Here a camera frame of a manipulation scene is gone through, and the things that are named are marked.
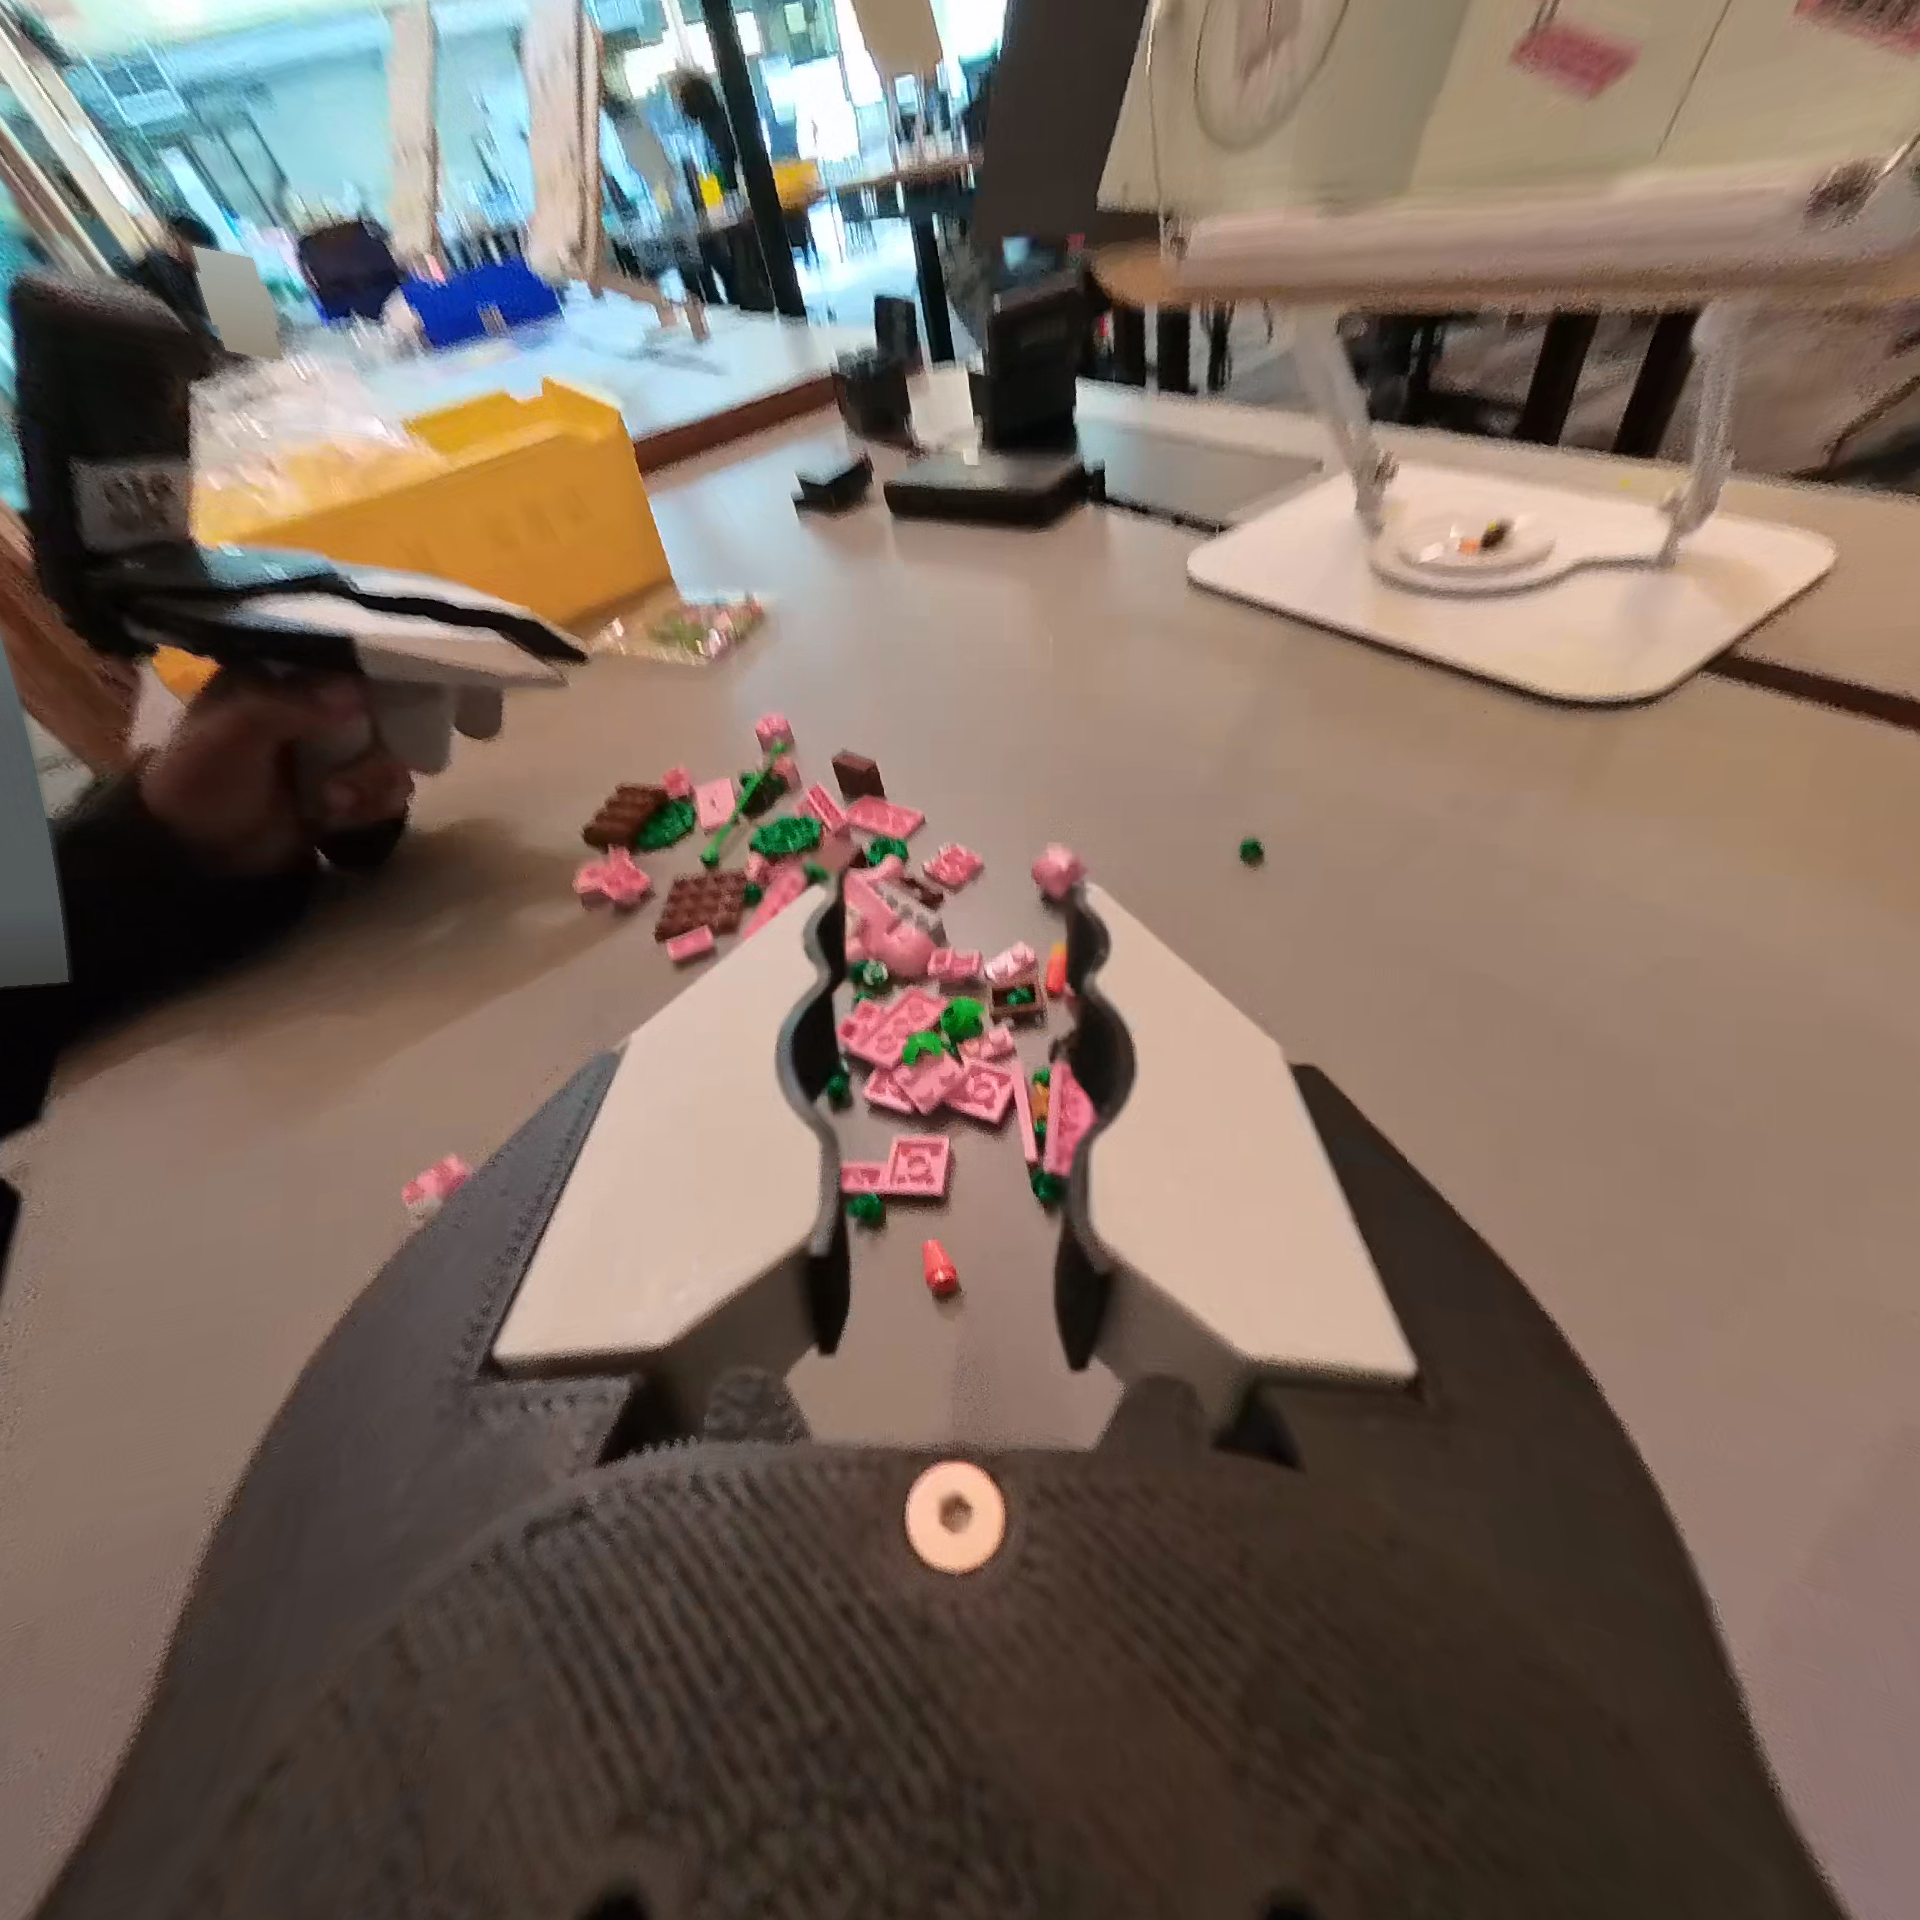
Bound crumpled clear plastic bags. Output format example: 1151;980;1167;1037
193;351;425;485

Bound yellow plastic bin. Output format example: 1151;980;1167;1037
193;377;677;625

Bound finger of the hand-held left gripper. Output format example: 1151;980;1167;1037
207;547;584;654
355;614;589;694

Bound brick instruction booklet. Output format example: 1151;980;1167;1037
1098;0;1920;214

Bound black charging dock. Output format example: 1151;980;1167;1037
975;262;1089;455

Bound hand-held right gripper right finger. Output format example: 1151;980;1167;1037
1054;882;1418;1426

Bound white book stand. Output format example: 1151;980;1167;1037
1095;164;1840;705

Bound flat black box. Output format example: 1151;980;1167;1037
883;451;1107;529

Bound person's left hand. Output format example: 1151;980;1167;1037
141;674;415;873

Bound green vine piece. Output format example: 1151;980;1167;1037
702;766;790;871

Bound black partition panel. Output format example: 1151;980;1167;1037
967;0;1161;261

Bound pile of pink toy bricks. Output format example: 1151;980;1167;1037
573;711;1106;1301

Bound black ceiling pole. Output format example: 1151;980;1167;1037
696;0;814;317

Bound short cardboard board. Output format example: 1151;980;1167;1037
386;0;446;231

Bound small clear plastic bag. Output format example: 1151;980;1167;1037
591;593;770;666

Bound black charger cube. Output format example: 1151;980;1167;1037
832;346;920;451

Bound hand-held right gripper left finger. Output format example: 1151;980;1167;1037
491;885;857;1374

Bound tall cardboard board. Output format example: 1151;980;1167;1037
515;0;610;291

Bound blue plastic bin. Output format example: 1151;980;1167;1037
401;262;569;348

